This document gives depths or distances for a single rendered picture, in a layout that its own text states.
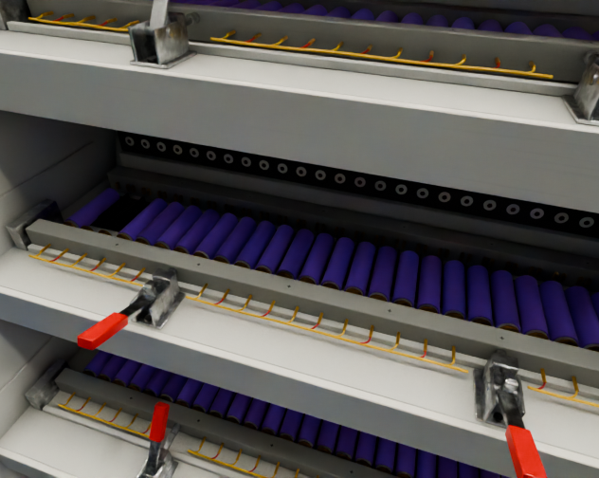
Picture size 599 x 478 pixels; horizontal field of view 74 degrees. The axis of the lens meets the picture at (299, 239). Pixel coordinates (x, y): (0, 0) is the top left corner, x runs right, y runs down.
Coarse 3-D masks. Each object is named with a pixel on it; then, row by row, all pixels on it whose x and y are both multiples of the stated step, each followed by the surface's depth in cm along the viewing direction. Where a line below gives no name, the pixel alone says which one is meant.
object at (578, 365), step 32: (32, 224) 38; (32, 256) 37; (96, 256) 37; (128, 256) 35; (160, 256) 35; (192, 256) 35; (224, 288) 34; (256, 288) 33; (288, 288) 33; (320, 288) 33; (320, 320) 32; (352, 320) 32; (384, 320) 31; (416, 320) 30; (448, 320) 31; (480, 352) 30; (512, 352) 29; (544, 352) 28; (576, 352) 29; (544, 384) 28; (576, 384) 28
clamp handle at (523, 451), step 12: (504, 384) 26; (516, 384) 26; (504, 396) 26; (504, 408) 25; (516, 408) 25; (504, 420) 24; (516, 420) 24; (516, 432) 23; (528, 432) 23; (516, 444) 22; (528, 444) 22; (516, 456) 21; (528, 456) 21; (516, 468) 21; (528, 468) 20; (540, 468) 20
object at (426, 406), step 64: (64, 192) 44; (320, 192) 42; (0, 256) 38; (64, 320) 34; (192, 320) 33; (256, 320) 33; (256, 384) 31; (320, 384) 29; (384, 384) 29; (448, 384) 29; (448, 448) 28; (576, 448) 26
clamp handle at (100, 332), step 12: (144, 288) 31; (144, 300) 31; (120, 312) 29; (132, 312) 29; (96, 324) 27; (108, 324) 27; (120, 324) 28; (84, 336) 26; (96, 336) 26; (108, 336) 27
